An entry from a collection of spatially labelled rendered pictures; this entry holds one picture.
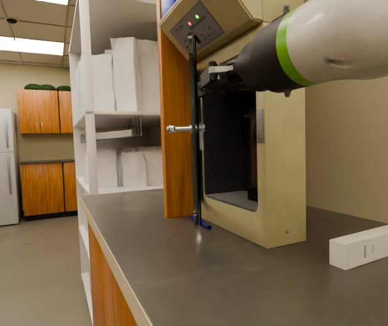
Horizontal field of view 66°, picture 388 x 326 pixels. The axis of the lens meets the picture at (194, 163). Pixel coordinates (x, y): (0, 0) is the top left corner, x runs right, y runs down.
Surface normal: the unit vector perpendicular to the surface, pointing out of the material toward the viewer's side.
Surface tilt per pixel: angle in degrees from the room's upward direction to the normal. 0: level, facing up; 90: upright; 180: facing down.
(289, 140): 90
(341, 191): 90
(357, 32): 113
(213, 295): 0
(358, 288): 0
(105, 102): 93
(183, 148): 90
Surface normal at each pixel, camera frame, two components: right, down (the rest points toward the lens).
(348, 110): -0.91, 0.05
